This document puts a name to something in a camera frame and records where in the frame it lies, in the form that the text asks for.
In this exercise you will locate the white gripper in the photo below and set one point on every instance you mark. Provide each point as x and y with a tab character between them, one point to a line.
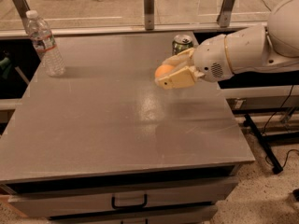
210	59

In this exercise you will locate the orange fruit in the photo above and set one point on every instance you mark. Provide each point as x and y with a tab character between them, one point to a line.
163	69

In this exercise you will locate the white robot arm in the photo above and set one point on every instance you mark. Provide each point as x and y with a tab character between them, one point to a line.
269	48

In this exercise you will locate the green soda can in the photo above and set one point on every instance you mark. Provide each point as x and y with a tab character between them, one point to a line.
180	43

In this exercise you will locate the black stand leg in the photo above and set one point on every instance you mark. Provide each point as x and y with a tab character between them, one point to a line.
277	168

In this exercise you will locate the clear plastic water bottle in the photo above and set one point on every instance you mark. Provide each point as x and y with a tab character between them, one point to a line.
44	43

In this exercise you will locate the lower grey drawer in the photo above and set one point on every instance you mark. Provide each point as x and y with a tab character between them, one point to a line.
176	215

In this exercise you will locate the grey drawer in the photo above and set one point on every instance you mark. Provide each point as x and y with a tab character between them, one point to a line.
202	190
176	215

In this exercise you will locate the upper grey drawer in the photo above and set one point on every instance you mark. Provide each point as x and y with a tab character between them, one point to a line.
202	190

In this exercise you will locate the right metal bracket post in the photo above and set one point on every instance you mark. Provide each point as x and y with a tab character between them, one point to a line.
224	17

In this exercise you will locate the metal bracket post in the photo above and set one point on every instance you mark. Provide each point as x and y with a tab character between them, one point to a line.
149	14
22	7
224	17

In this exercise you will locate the middle metal bracket post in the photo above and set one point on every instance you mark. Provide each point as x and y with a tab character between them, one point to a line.
149	14

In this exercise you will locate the black drawer handle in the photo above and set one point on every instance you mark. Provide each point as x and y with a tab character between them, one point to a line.
129	201

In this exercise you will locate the left metal bracket post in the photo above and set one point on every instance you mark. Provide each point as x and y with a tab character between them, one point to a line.
22	7

